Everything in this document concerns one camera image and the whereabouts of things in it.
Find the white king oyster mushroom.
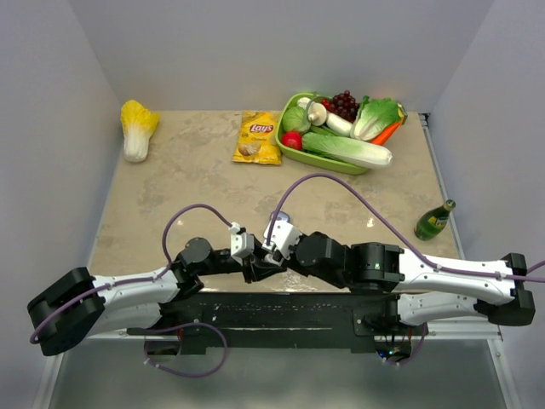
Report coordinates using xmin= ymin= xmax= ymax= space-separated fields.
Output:
xmin=306 ymin=101 xmax=353 ymax=137

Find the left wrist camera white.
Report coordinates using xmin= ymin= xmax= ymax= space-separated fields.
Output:
xmin=228 ymin=222 xmax=255 ymax=261

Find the white earbud charging case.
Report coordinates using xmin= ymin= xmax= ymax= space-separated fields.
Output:
xmin=263 ymin=254 xmax=278 ymax=265

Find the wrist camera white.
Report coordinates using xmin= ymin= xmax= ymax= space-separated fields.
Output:
xmin=262 ymin=219 xmax=302 ymax=260
xmin=228 ymin=222 xmax=255 ymax=261

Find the green glass bottle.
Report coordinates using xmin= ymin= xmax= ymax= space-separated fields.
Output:
xmin=414 ymin=199 xmax=456 ymax=241

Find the green leafy lettuce toy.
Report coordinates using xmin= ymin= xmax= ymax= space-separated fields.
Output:
xmin=350 ymin=95 xmax=400 ymax=141

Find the orange carrot toy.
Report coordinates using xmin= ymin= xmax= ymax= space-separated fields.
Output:
xmin=371 ymin=122 xmax=402 ymax=146

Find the yellow Lays chips bag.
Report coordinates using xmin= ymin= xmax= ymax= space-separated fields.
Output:
xmin=232 ymin=111 xmax=281 ymax=165

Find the yellow napa cabbage toy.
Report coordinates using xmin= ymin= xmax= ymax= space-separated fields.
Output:
xmin=120 ymin=100 xmax=160 ymax=163

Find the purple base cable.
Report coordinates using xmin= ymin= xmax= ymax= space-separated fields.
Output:
xmin=382 ymin=327 xmax=429 ymax=366
xmin=143 ymin=320 xmax=231 ymax=379

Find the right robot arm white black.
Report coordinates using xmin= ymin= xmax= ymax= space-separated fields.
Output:
xmin=264 ymin=226 xmax=536 ymax=335

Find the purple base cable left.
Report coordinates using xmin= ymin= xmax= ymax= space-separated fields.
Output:
xmin=143 ymin=320 xmax=231 ymax=379

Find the blue-grey earbud charging case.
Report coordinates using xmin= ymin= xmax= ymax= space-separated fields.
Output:
xmin=270 ymin=211 xmax=291 ymax=222

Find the small white mushroom toy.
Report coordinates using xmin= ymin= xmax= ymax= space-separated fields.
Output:
xmin=296 ymin=97 xmax=311 ymax=109

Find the round green cabbage toy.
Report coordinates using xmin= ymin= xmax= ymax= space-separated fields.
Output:
xmin=281 ymin=106 xmax=311 ymax=135

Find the green plastic tray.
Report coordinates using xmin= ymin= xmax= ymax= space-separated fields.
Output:
xmin=274 ymin=92 xmax=367 ymax=176

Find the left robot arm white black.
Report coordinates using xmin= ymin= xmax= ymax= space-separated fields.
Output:
xmin=27 ymin=233 xmax=290 ymax=356

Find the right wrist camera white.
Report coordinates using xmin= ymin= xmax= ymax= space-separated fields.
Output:
xmin=262 ymin=219 xmax=302 ymax=260

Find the long green napa cabbage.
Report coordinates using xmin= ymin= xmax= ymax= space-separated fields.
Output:
xmin=302 ymin=132 xmax=393 ymax=169

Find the dark red grapes bunch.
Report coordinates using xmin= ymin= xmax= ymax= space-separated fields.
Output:
xmin=321 ymin=90 xmax=359 ymax=123

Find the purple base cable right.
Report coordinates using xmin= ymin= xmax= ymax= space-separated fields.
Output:
xmin=382 ymin=327 xmax=429 ymax=366

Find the red tomato toy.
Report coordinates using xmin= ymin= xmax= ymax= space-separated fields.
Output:
xmin=281 ymin=131 xmax=303 ymax=151

